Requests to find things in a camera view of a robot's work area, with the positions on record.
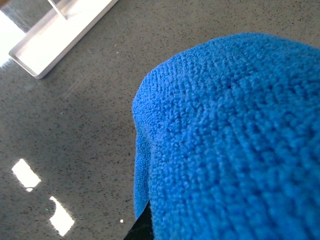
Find white towel rack stand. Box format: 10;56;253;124
8;0;117;79

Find blue microfiber towel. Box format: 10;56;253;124
132;33;320;240

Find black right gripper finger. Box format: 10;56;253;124
124;202;153;240

